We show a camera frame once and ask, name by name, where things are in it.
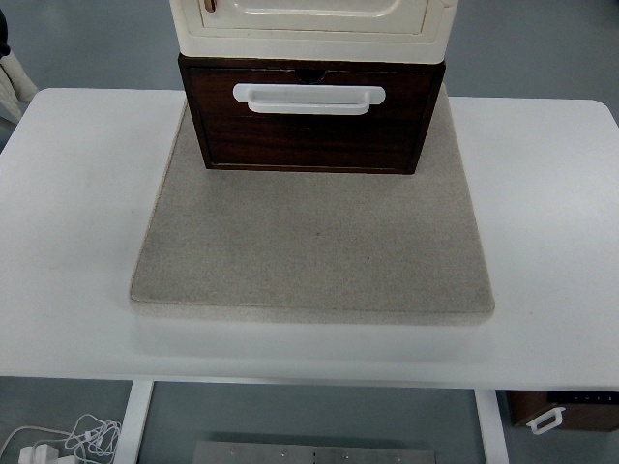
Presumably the black rounded object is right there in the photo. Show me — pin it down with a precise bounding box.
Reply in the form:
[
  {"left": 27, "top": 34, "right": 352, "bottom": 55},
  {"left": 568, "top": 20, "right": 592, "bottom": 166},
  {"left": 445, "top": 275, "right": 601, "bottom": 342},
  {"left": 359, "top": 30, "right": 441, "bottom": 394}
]
[{"left": 0, "top": 9, "right": 12, "bottom": 58}]

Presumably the cream cabinet with door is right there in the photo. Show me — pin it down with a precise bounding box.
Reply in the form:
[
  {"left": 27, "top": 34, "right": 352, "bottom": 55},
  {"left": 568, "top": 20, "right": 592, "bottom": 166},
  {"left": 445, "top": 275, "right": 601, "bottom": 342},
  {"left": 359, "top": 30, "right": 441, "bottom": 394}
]
[{"left": 169, "top": 0, "right": 458, "bottom": 62}]

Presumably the white box handle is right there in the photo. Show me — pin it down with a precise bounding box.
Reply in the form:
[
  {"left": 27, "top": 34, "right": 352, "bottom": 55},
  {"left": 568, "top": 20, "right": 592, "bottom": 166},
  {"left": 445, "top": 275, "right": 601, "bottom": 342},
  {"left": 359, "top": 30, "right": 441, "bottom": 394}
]
[{"left": 527, "top": 406, "right": 567, "bottom": 436}]

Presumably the white cable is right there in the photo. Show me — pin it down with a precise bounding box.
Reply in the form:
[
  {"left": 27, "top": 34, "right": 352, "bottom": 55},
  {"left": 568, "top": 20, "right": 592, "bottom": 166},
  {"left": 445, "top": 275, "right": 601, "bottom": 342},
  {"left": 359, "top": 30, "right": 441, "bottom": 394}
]
[{"left": 0, "top": 413, "right": 122, "bottom": 464}]

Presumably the black control panel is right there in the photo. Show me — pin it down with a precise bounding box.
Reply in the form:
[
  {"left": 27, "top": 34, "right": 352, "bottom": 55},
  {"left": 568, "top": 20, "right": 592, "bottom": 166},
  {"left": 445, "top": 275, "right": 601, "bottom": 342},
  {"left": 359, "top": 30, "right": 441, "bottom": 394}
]
[{"left": 546, "top": 391, "right": 619, "bottom": 406}]

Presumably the white drawer handle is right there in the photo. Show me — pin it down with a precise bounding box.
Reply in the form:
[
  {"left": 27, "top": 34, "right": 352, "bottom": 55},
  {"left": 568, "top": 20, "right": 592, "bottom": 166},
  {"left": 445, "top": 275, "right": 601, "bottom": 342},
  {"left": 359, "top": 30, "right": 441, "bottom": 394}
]
[{"left": 231, "top": 82, "right": 387, "bottom": 116}]

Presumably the white charger plug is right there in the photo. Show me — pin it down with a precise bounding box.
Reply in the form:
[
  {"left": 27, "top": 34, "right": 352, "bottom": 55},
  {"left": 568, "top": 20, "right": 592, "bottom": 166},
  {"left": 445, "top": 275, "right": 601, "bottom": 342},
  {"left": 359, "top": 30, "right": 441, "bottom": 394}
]
[{"left": 17, "top": 443, "right": 59, "bottom": 464}]

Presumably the dark wood cabinet base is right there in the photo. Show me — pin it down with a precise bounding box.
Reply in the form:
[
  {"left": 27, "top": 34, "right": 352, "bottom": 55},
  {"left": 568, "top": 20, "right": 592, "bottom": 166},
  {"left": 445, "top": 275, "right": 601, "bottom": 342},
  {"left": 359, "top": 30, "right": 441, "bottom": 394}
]
[{"left": 177, "top": 51, "right": 446, "bottom": 176}]

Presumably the cream quilted object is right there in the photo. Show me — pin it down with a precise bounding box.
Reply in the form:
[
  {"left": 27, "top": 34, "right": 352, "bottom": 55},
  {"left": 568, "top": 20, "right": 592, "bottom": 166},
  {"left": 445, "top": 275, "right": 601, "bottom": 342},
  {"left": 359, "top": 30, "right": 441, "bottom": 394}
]
[{"left": 0, "top": 52, "right": 38, "bottom": 123}]

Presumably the brown wooden box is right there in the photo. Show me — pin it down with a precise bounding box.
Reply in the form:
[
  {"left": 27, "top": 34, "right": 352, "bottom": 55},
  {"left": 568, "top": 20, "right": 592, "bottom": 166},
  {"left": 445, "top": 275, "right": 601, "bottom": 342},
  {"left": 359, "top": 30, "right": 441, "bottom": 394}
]
[{"left": 505, "top": 390, "right": 619, "bottom": 434}]

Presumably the grey felt mat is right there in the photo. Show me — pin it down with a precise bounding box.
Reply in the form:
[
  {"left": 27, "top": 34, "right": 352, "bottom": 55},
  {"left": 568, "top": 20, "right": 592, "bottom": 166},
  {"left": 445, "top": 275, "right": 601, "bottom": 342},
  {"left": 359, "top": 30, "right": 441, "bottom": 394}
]
[{"left": 129, "top": 91, "right": 498, "bottom": 328}]

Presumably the white table leg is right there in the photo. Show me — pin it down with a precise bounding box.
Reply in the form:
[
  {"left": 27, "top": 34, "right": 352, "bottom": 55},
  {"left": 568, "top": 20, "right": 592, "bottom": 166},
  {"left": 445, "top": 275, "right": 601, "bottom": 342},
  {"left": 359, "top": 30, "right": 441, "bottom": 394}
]
[
  {"left": 114, "top": 380, "right": 155, "bottom": 464},
  {"left": 473, "top": 389, "right": 510, "bottom": 464}
]

